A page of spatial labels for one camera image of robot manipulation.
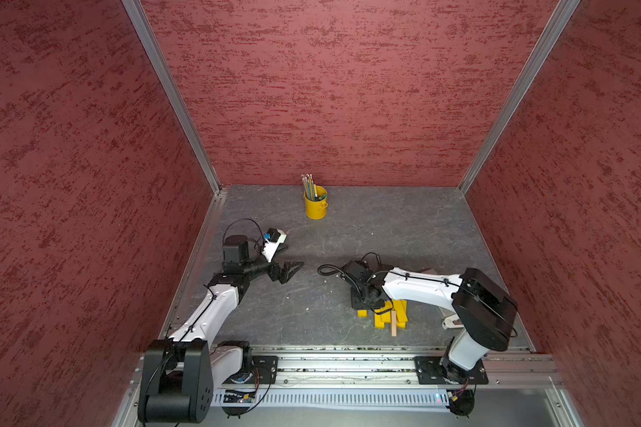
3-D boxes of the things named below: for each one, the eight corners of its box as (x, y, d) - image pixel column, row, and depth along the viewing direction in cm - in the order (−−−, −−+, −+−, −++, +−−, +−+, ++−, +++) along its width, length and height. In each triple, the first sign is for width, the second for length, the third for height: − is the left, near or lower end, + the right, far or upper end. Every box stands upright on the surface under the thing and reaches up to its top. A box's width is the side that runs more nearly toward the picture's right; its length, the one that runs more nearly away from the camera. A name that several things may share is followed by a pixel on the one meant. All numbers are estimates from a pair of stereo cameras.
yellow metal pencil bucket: (304, 219, 111) (303, 202, 103) (306, 202, 118) (304, 185, 109) (327, 219, 111) (328, 203, 103) (327, 202, 118) (328, 185, 109)
